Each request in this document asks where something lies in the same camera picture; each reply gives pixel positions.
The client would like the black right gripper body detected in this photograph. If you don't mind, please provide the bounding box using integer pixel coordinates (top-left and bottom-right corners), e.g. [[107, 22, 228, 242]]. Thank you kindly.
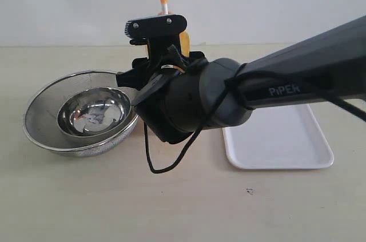
[[133, 73, 197, 144]]

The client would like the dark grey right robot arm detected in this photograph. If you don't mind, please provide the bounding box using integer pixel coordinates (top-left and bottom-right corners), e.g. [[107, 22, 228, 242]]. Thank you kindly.
[[116, 14, 365, 144]]

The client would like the small stainless steel bowl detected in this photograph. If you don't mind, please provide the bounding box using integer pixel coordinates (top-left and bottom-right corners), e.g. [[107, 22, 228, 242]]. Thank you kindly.
[[57, 87, 134, 141]]

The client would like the steel mesh colander bowl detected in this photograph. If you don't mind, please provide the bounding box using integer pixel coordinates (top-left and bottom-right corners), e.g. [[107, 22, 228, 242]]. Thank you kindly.
[[23, 70, 138, 157]]

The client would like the white rectangular plastic tray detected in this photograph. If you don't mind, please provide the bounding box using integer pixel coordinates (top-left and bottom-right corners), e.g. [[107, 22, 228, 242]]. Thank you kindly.
[[222, 105, 334, 170]]

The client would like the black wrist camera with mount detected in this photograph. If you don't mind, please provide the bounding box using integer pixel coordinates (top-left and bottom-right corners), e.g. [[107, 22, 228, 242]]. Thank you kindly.
[[124, 14, 190, 68]]

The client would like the black braided cable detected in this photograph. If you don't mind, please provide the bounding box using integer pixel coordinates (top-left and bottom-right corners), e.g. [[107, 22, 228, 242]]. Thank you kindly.
[[144, 44, 366, 174]]

